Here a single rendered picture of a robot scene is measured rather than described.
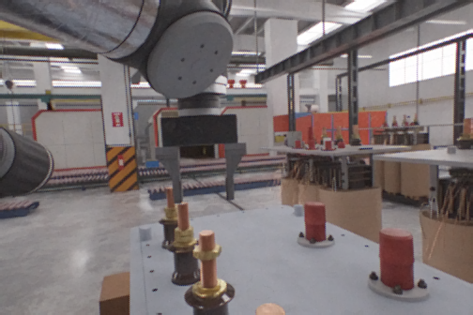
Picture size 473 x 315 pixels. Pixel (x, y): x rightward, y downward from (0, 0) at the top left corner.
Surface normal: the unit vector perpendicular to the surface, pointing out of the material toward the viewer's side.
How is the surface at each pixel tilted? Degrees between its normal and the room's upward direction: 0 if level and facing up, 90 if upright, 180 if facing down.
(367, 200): 90
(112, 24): 141
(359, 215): 90
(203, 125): 90
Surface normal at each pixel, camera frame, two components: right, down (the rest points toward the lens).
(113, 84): 0.33, 0.06
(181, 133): 0.07, 0.07
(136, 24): 0.62, 0.70
